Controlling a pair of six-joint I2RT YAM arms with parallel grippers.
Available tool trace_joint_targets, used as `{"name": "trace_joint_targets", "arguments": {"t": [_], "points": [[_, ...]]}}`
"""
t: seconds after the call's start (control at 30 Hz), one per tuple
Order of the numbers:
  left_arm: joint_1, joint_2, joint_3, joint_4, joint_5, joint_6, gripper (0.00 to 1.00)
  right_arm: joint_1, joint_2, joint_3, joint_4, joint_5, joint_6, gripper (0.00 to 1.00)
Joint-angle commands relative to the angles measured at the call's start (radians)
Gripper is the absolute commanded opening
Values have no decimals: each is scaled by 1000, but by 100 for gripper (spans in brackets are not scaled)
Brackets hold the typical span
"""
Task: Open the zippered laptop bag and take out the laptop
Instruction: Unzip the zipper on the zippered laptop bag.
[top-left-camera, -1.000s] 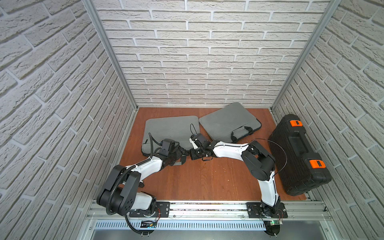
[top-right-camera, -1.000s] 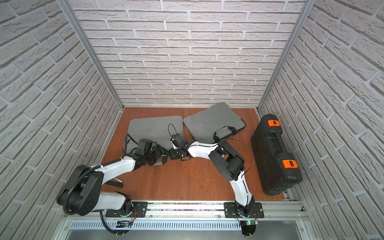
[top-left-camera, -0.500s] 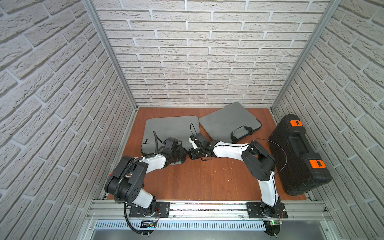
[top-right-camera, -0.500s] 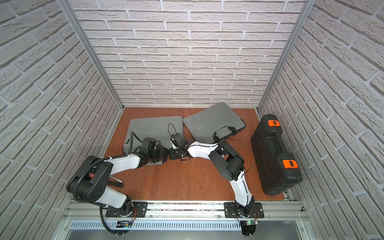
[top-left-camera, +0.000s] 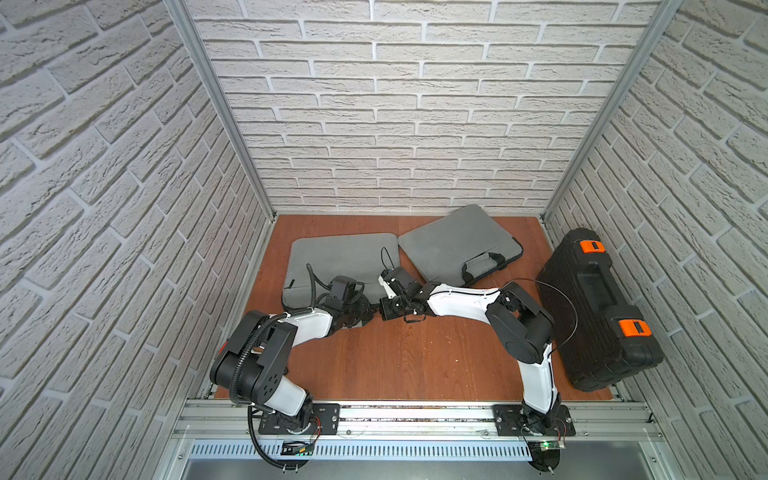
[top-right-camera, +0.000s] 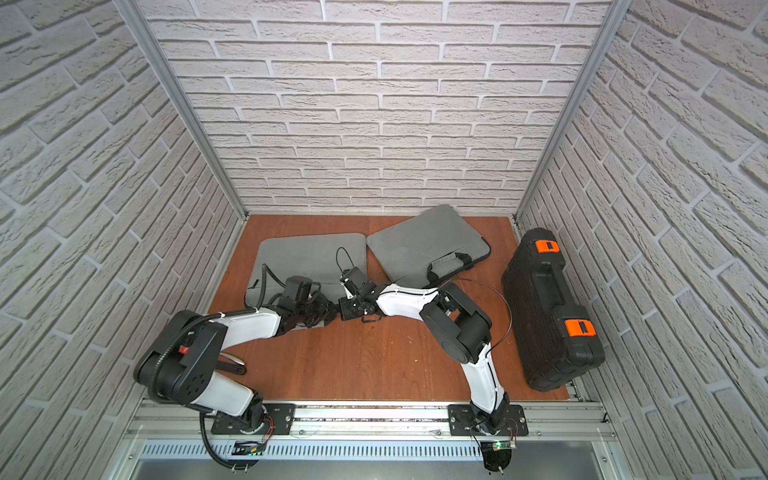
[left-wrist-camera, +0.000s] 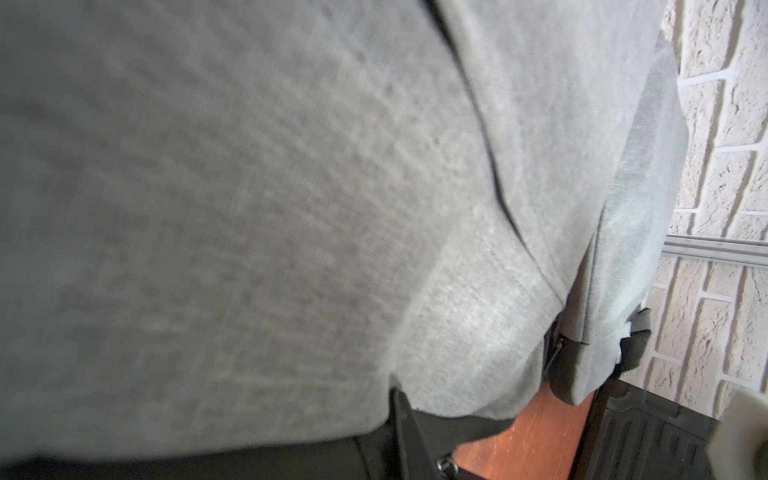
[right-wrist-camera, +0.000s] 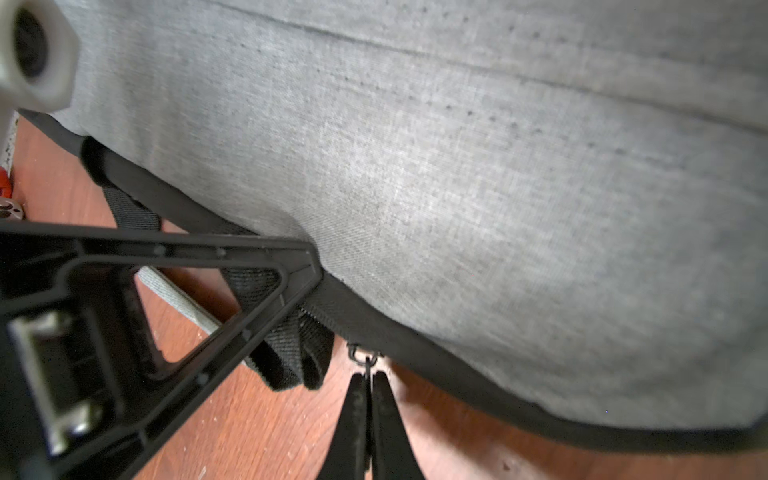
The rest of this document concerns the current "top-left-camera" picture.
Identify grey laptop bag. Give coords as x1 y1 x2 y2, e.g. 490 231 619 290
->
282 233 400 310
398 205 523 287

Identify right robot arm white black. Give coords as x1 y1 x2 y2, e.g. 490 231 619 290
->
378 278 561 435

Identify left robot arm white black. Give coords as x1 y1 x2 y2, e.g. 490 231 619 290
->
209 296 377 432

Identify left green circuit board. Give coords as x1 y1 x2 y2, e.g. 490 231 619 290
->
280 442 315 457

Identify green circuit board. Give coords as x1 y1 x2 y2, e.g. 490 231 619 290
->
280 442 315 457
538 440 565 451

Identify right green circuit board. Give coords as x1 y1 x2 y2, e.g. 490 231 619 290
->
538 440 565 451

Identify black tool case orange latches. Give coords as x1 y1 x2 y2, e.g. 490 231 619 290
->
536 228 664 392

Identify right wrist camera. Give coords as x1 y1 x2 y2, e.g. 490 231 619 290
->
378 267 422 299

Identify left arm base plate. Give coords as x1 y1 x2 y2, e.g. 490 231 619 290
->
258 402 341 435

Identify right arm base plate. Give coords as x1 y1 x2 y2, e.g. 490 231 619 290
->
491 403 576 438

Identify black corrugated cable left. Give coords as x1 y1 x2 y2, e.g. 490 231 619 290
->
245 404 301 471

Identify aluminium front rail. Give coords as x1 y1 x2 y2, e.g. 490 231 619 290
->
170 398 661 445

